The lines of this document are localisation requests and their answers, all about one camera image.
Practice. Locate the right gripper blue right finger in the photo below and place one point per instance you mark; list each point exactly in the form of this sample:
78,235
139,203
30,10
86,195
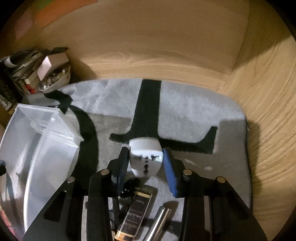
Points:
174,173

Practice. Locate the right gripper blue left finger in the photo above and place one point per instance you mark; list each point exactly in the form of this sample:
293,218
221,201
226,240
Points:
118,168

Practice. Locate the white travel plug adapter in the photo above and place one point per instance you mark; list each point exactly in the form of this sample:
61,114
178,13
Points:
145,156

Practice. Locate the silver metal tube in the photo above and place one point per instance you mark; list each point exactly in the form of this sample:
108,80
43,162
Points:
157,226

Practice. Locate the clear plastic storage bin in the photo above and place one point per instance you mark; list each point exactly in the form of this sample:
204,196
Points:
39,149

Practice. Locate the small black round object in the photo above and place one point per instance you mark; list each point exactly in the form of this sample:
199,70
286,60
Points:
129,187

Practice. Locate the grey rug with black letters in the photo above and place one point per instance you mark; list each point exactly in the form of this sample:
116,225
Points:
206,130

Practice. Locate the black gold cosmetic box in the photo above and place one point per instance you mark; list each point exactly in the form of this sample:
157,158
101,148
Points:
134,216

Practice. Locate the white bowl of stones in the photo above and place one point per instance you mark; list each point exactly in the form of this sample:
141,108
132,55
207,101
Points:
57,79

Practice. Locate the pink white small box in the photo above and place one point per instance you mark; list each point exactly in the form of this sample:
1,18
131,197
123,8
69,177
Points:
50,63

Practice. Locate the stack of books and papers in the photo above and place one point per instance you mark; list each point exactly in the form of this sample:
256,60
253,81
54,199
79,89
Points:
19,71

